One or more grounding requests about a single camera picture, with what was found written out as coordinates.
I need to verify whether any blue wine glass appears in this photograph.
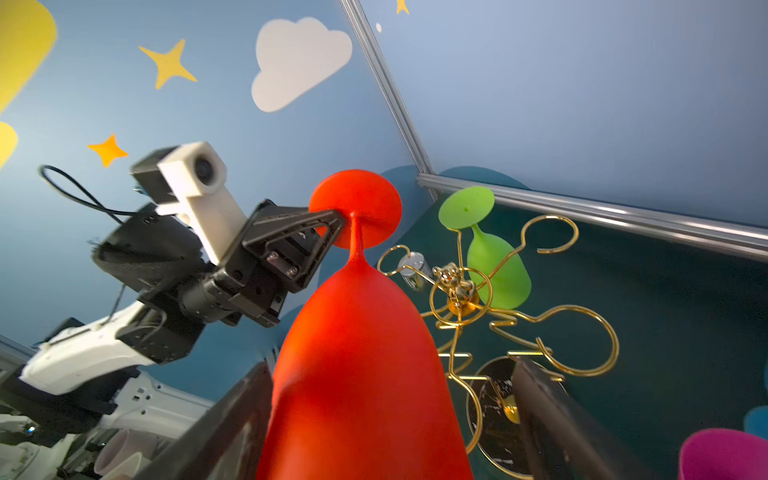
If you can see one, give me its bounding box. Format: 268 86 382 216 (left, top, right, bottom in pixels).
743 405 768 440

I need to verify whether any back frame bar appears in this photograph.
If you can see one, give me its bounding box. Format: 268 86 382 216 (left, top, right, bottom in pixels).
416 172 768 263

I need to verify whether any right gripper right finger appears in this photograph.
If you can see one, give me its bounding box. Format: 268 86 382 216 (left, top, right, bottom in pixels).
512 358 658 480

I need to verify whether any pink wine glass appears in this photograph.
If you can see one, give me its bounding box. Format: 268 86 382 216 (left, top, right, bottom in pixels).
678 428 767 480

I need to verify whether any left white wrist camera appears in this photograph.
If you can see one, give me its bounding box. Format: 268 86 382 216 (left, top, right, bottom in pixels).
130 141 247 265

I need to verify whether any left frame post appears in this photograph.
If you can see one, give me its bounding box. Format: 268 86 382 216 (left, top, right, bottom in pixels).
340 0 434 174

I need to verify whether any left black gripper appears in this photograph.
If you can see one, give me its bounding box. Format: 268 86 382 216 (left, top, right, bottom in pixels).
211 200 345 327

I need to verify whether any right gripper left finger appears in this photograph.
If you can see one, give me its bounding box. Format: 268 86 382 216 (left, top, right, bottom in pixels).
136 361 273 480

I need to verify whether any silver tin can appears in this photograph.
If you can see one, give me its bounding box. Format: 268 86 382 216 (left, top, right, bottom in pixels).
398 251 431 291

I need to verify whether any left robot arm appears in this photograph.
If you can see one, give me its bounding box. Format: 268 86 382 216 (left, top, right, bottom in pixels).
1 200 345 443

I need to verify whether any green wine glass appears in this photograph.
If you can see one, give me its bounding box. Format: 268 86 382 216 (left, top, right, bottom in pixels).
438 186 532 310

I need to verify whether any gold wire glass rack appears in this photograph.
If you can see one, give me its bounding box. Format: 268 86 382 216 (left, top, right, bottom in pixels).
376 214 620 480

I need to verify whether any red wine glass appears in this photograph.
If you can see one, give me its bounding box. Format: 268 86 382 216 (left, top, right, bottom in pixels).
257 170 472 479

